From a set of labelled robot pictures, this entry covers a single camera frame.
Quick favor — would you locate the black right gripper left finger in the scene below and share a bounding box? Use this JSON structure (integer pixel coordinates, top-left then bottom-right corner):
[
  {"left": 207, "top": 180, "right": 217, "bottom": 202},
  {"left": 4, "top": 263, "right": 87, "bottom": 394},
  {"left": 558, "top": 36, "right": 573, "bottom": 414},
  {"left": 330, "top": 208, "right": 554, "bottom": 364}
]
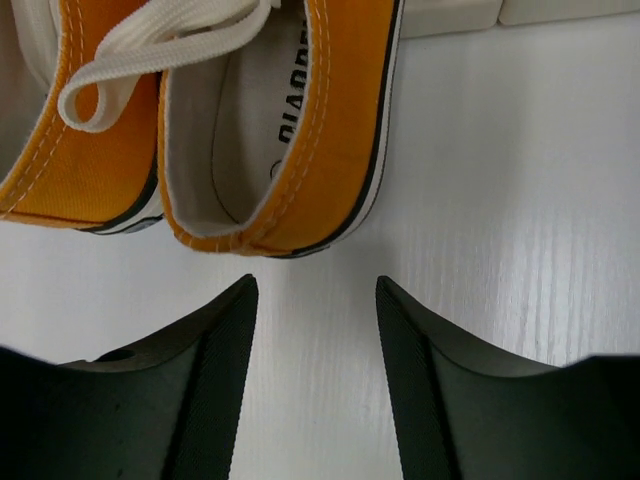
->
[{"left": 1, "top": 275, "right": 258, "bottom": 479}]

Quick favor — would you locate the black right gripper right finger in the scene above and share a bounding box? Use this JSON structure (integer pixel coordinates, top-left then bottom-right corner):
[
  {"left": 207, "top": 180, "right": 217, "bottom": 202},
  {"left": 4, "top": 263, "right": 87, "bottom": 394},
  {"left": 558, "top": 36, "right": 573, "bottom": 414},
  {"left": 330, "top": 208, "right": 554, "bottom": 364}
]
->
[{"left": 375, "top": 276, "right": 639, "bottom": 479}]

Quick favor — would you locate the orange canvas sneaker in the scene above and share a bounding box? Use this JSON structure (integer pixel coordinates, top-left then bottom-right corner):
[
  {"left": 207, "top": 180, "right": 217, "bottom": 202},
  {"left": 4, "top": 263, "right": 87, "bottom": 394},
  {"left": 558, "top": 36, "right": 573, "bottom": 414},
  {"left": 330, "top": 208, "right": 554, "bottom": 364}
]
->
[
  {"left": 0, "top": 0, "right": 164, "bottom": 236},
  {"left": 57, "top": 0, "right": 405, "bottom": 260}
]

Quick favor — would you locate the cream black shoe shelf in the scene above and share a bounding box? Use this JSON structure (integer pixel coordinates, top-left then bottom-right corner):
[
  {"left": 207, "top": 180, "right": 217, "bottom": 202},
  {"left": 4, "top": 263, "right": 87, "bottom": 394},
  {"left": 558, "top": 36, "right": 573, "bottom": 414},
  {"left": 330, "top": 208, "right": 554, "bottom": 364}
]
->
[{"left": 401, "top": 0, "right": 639, "bottom": 39}]

